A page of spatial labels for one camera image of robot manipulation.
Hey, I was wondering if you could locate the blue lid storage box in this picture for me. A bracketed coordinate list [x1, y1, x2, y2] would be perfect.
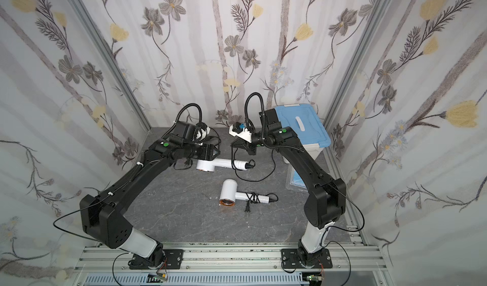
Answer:
[275, 104, 331, 159]

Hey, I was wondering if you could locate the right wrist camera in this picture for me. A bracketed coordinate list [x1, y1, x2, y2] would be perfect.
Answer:
[229, 122, 252, 143]

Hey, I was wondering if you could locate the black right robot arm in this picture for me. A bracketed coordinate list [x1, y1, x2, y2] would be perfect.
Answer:
[229, 109, 346, 268]

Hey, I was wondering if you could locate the bag of blue face masks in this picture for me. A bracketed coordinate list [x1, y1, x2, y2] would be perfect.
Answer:
[285, 166, 307, 192]

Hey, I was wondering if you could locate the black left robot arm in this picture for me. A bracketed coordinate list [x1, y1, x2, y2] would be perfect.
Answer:
[80, 121, 219, 270]

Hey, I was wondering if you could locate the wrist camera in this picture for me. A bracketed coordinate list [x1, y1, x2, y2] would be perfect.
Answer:
[196, 123, 211, 141]
[229, 122, 252, 143]

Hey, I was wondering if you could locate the aluminium mounting rail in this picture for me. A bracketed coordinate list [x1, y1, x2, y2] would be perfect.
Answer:
[68, 242, 393, 285]

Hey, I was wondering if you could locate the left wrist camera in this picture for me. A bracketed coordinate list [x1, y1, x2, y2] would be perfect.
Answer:
[196, 123, 211, 141]

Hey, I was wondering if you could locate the white hair dryer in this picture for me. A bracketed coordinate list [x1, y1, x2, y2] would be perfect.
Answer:
[196, 159, 254, 172]
[219, 179, 270, 207]

